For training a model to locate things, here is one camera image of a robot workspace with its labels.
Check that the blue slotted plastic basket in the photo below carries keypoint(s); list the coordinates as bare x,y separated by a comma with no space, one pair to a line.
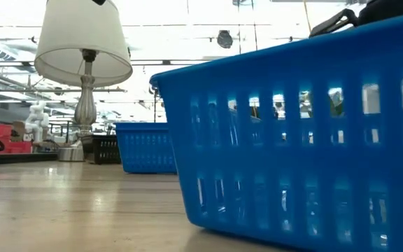
145,154
292,161

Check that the black aluminium table frame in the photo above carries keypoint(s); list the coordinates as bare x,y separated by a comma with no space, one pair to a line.
12,158

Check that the small brown cardboard box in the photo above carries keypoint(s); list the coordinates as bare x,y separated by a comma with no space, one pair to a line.
19,130

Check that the black slotted plastic basket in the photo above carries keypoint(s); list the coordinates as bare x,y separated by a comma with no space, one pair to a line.
105,150

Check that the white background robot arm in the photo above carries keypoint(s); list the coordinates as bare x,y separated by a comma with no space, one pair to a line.
37,122

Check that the white shade silver lamp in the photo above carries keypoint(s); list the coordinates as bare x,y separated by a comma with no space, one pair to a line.
82,35

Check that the round dark ceiling fixture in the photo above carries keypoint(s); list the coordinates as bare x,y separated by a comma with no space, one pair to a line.
225,39

